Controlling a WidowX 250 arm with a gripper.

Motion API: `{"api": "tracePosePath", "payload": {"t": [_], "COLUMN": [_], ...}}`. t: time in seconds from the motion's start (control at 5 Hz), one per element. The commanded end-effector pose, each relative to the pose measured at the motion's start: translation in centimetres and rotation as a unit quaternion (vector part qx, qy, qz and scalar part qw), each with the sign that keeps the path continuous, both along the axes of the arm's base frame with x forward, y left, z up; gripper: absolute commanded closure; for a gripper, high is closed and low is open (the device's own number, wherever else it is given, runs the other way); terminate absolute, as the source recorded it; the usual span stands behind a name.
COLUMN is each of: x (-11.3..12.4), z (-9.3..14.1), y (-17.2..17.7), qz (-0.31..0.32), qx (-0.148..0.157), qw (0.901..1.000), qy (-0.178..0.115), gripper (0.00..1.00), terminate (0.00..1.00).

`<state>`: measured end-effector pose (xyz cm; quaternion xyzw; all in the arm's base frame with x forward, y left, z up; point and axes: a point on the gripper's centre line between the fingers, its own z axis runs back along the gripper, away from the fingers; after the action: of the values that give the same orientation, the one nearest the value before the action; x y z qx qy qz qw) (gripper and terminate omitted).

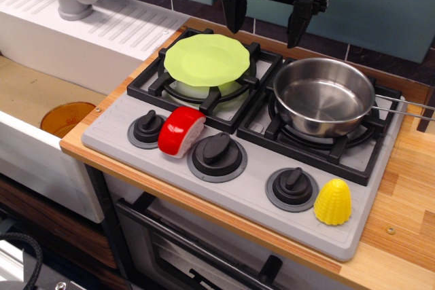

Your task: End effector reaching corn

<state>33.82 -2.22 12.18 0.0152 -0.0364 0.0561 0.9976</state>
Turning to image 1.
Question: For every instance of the yellow toy corn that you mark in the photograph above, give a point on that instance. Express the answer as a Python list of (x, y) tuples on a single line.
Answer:
[(333, 203)]

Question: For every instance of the light green plastic plate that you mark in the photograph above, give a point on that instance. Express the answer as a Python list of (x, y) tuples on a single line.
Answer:
[(207, 60)]

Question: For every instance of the black left burner grate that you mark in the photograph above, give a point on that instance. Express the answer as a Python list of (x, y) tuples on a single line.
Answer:
[(224, 106)]

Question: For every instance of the black burner grate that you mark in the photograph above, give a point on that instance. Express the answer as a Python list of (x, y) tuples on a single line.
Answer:
[(224, 106), (352, 156)]

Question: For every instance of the stainless steel pan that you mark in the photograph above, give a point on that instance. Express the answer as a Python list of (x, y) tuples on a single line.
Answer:
[(326, 98)]

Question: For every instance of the grey toy stove top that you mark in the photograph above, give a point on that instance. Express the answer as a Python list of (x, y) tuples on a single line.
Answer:
[(246, 194)]

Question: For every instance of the red white toy sushi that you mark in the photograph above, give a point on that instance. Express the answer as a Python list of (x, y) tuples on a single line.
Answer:
[(180, 131)]

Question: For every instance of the black middle stove knob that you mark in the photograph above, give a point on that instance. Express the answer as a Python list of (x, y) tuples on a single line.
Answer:
[(217, 159)]

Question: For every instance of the black stove knob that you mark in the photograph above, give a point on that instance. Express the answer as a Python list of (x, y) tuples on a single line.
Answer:
[(144, 131), (292, 190), (217, 159)]

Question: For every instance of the black right burner grate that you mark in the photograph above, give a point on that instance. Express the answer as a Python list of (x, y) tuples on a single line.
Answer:
[(352, 156)]

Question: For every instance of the black left stove knob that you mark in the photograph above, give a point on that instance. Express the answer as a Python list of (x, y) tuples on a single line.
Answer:
[(144, 131)]

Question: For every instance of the black right stove knob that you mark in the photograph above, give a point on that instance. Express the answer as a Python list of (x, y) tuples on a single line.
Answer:
[(292, 190)]

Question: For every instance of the white toy sink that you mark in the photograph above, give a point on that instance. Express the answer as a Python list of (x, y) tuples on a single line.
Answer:
[(46, 62)]

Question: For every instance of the orange sink drain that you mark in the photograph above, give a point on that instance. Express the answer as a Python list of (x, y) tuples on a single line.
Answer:
[(62, 119)]

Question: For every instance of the toy oven door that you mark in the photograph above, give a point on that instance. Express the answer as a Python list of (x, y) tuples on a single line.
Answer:
[(187, 252)]

